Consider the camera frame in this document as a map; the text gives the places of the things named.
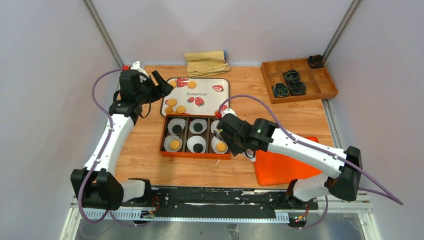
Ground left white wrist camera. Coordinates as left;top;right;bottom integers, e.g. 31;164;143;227
130;60;149;79

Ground black sandwich cookie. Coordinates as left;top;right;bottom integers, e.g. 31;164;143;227
172;124;183;135
192;143;204;153
193;122;204;133

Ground folded beige cloth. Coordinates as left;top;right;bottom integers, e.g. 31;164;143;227
184;50;230;78

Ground white paper cupcake liner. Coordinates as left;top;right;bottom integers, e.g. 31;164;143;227
210;120;220;134
189;118;208;135
163;135;183;153
167;118;186;135
187;135;207;154
211;136;228;154

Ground wooden compartment organizer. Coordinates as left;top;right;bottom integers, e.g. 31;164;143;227
260;58;339;104

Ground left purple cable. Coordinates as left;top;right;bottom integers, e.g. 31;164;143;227
77;67;150;228

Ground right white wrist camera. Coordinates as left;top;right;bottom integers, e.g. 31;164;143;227
221;108;237;117

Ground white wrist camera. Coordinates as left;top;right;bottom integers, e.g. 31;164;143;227
130;60;149;79
221;108;237;117

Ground orange box lid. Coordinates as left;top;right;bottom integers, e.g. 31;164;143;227
253;151;322;186

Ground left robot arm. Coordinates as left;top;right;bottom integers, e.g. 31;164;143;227
70;69;174;211

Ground orange compartment cookie box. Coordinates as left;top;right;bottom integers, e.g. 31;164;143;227
159;114;231;160

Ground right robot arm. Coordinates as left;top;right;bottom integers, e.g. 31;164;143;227
214;113;363;209

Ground metal tweezers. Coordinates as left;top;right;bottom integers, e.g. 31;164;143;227
213;130;257;162

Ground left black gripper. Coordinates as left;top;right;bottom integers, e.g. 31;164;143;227
136;70;174;105

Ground strawberry print white tray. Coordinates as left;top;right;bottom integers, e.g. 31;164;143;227
160;77;230;117

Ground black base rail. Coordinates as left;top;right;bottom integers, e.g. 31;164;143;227
122;186;319;221

